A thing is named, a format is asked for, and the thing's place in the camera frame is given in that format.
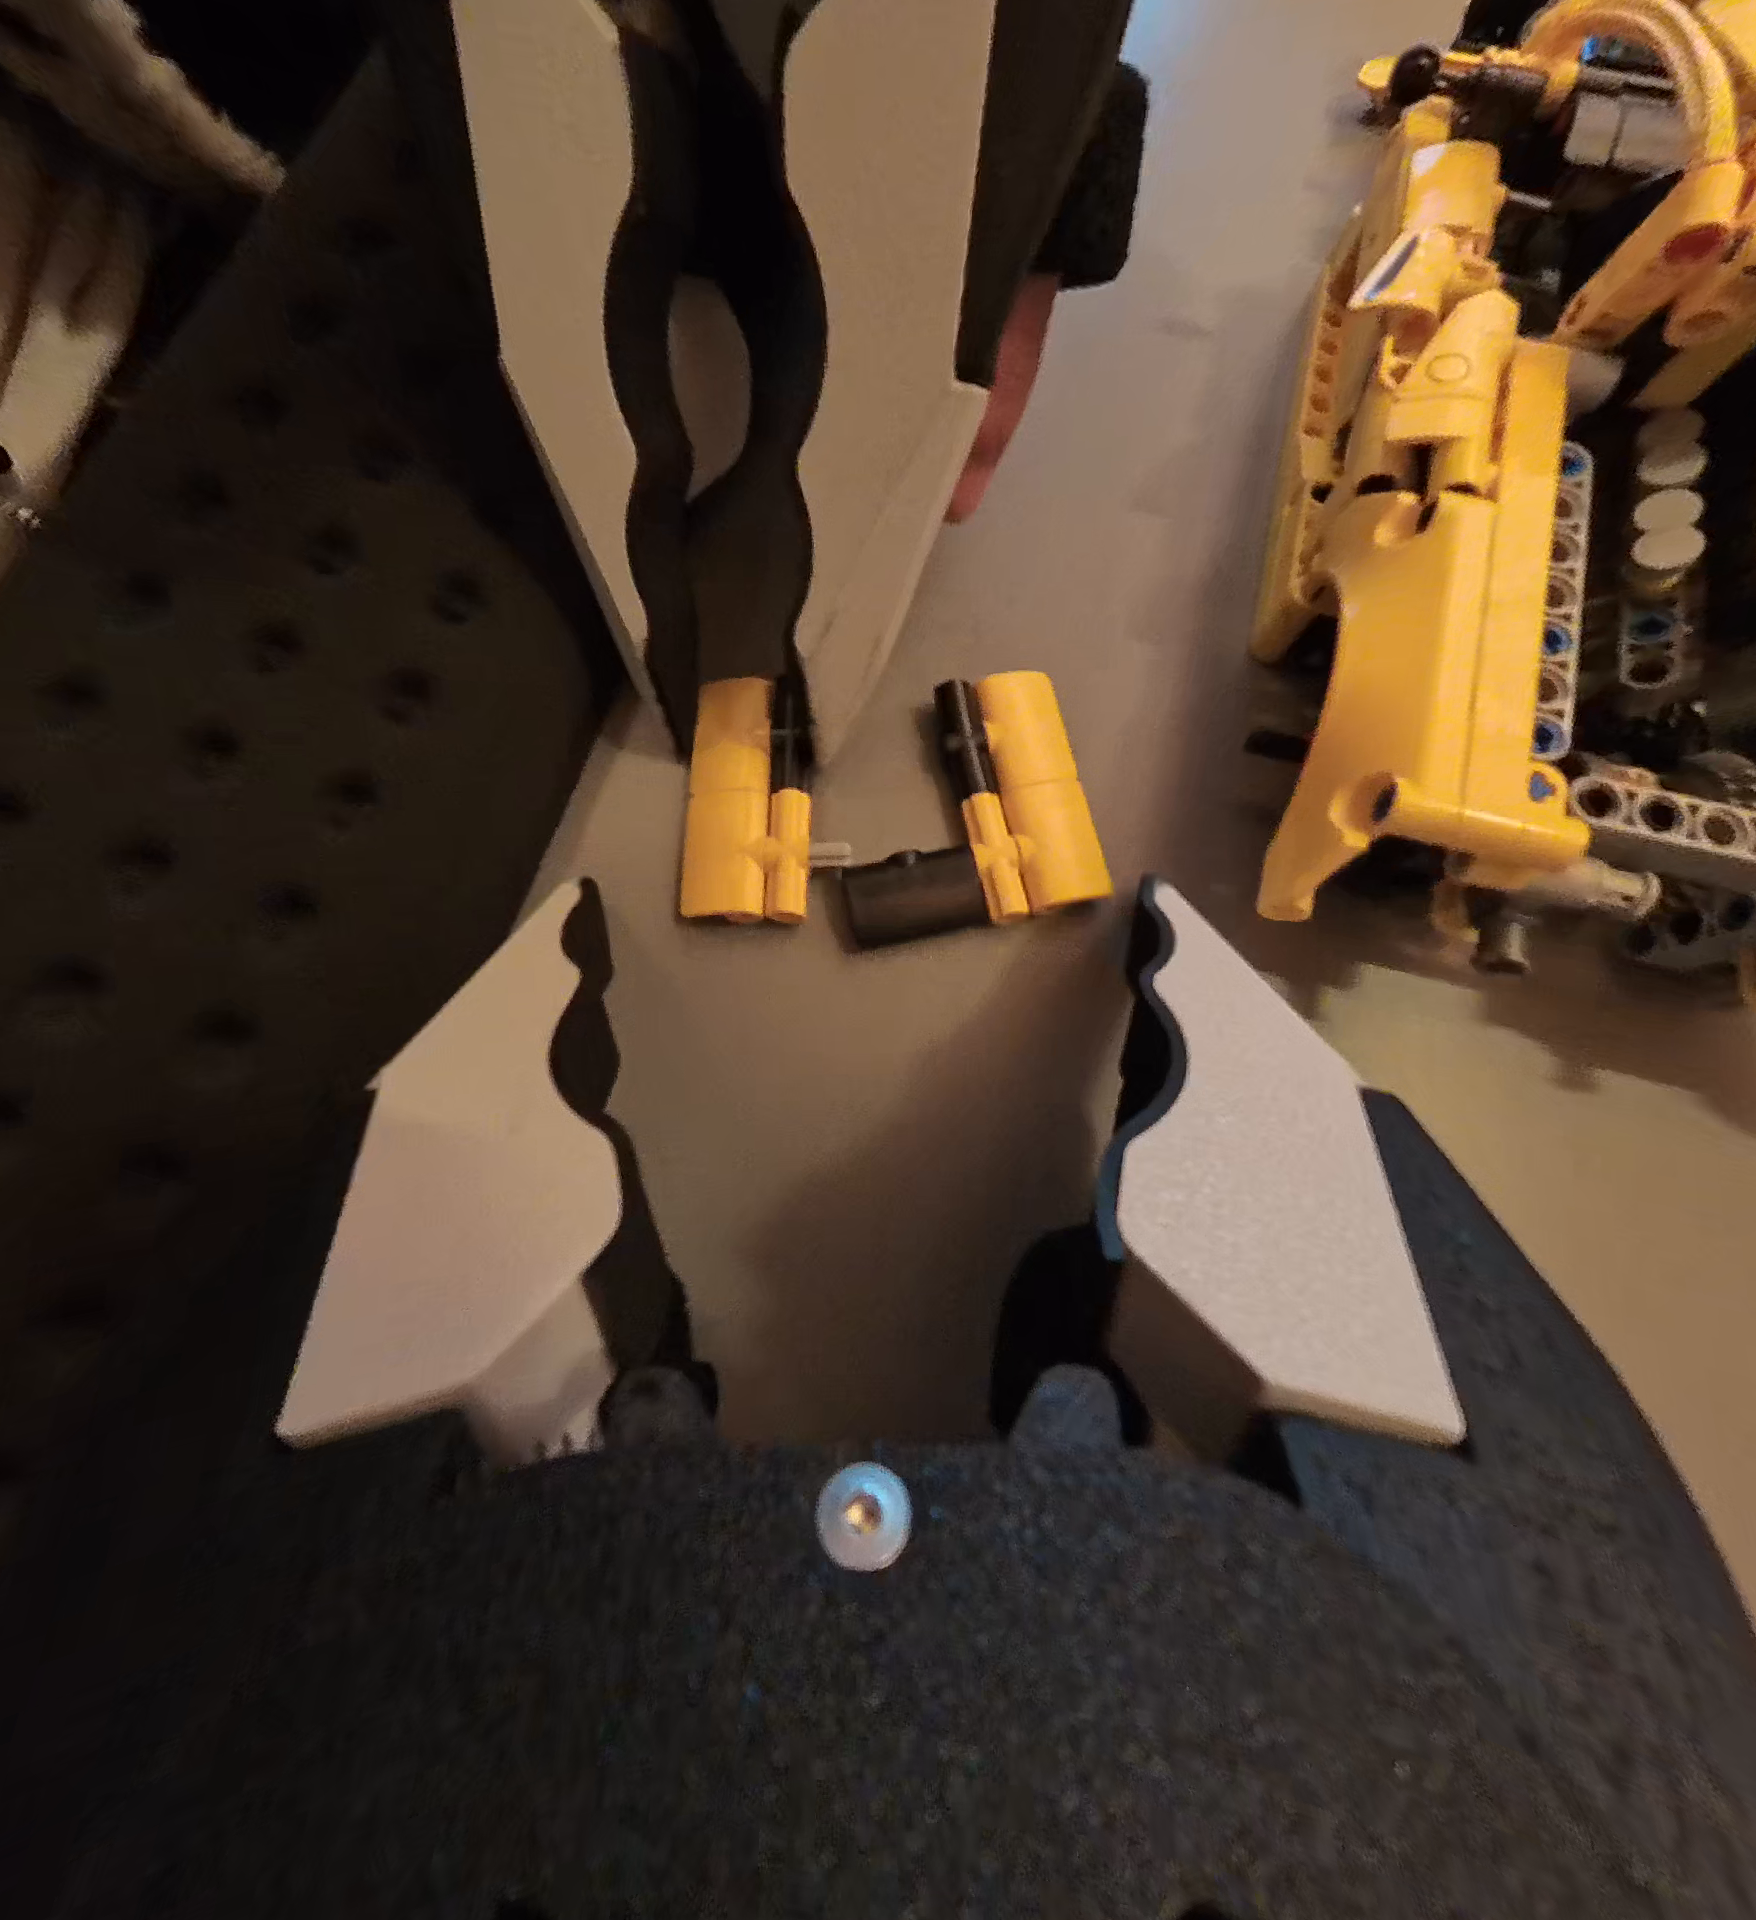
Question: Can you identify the white shirt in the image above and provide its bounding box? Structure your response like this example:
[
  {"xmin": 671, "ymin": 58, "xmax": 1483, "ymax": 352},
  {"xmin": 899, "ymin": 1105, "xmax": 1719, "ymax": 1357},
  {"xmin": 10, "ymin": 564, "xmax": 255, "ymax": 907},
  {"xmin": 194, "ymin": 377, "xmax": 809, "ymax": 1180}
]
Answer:
[{"xmin": 0, "ymin": 135, "xmax": 159, "ymax": 663}]

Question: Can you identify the person's left hand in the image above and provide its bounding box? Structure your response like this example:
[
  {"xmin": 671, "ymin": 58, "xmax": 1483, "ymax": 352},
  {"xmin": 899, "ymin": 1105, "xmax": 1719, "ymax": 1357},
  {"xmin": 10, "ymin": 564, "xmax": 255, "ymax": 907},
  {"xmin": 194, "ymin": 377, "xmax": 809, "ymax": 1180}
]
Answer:
[{"xmin": 943, "ymin": 275, "xmax": 1062, "ymax": 528}]

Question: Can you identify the yellow brick piece black connector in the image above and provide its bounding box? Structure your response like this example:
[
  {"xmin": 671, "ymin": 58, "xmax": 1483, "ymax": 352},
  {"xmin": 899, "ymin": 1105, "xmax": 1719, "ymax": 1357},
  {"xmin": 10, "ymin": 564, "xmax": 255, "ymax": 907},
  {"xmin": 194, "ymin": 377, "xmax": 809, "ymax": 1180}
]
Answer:
[{"xmin": 837, "ymin": 670, "xmax": 1117, "ymax": 954}]

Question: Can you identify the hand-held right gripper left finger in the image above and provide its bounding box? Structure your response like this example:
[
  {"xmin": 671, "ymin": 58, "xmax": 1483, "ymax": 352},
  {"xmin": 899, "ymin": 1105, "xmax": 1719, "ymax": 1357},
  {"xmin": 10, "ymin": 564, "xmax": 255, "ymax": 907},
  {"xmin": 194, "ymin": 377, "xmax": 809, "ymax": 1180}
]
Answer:
[{"xmin": 275, "ymin": 877, "xmax": 700, "ymax": 1463}]

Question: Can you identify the yellow brick car model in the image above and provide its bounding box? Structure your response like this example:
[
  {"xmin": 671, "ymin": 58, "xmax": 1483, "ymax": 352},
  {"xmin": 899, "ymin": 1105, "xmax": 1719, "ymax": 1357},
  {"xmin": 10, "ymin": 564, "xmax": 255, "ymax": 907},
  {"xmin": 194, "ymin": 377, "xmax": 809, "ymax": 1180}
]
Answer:
[{"xmin": 1246, "ymin": 0, "xmax": 1756, "ymax": 1060}]

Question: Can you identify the grey desk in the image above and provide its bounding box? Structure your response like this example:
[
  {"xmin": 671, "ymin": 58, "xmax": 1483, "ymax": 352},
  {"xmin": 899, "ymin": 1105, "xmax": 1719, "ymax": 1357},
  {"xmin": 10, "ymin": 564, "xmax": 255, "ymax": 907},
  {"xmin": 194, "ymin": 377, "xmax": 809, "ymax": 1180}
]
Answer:
[{"xmin": 526, "ymin": 0, "xmax": 1756, "ymax": 1847}]

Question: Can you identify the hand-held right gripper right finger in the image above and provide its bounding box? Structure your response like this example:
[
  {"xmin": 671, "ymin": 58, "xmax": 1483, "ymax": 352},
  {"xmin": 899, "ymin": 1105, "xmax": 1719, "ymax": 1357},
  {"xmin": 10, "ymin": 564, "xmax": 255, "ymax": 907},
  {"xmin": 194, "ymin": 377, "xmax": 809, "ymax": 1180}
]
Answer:
[{"xmin": 1098, "ymin": 875, "xmax": 1467, "ymax": 1470}]

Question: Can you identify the yellow brick piece grey axle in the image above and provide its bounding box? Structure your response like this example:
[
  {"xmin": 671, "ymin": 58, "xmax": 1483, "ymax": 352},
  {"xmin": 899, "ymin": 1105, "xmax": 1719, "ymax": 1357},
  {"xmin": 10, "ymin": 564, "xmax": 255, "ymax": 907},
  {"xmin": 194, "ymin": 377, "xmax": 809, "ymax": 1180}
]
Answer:
[{"xmin": 675, "ymin": 674, "xmax": 859, "ymax": 926}]

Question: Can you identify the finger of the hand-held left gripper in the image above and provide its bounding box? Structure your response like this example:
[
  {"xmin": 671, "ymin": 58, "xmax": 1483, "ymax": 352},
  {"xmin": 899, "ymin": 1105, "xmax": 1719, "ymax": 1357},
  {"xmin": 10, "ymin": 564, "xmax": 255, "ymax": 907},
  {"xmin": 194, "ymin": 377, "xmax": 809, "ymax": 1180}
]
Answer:
[
  {"xmin": 695, "ymin": 0, "xmax": 997, "ymax": 755},
  {"xmin": 450, "ymin": 0, "xmax": 743, "ymax": 755}
]

